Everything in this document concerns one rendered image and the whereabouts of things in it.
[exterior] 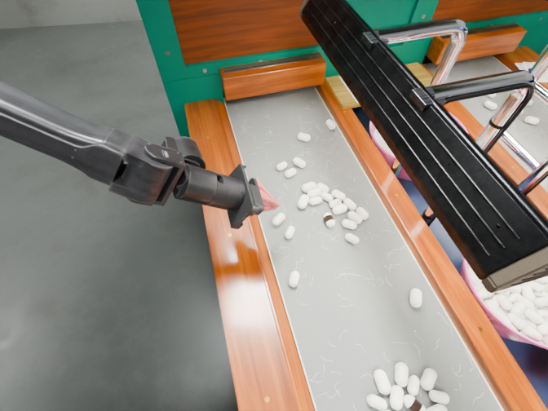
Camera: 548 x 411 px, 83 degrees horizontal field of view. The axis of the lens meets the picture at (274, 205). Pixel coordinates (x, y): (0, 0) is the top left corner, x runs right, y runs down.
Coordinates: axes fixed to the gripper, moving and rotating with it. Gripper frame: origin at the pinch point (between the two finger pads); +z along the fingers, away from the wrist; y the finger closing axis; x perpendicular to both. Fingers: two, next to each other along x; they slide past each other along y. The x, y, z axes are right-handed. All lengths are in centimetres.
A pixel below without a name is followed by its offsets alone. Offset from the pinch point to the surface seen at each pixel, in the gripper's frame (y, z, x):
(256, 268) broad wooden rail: -8.0, 1.5, 10.8
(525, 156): -1, 45, -37
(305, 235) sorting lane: -2.1, 12.8, 4.6
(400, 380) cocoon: -33.6, 15.9, -1.1
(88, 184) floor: 97, -5, 118
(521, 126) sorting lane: 15, 68, -42
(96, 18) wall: 288, -8, 118
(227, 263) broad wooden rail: -5.4, -2.8, 14.4
